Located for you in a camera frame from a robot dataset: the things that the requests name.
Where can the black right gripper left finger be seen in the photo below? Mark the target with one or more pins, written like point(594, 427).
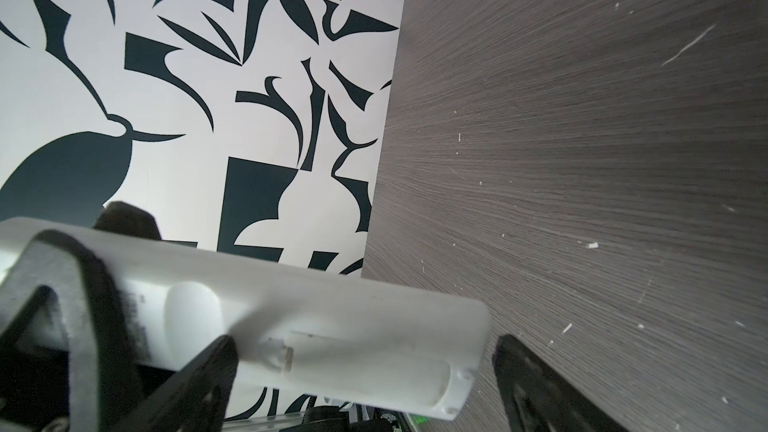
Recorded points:
point(192, 399)

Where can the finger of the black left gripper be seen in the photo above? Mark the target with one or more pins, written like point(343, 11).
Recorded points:
point(125, 219)
point(103, 383)

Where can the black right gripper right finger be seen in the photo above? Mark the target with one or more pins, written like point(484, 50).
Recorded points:
point(537, 398)

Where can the white remote control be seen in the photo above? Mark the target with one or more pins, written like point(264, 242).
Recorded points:
point(296, 330)

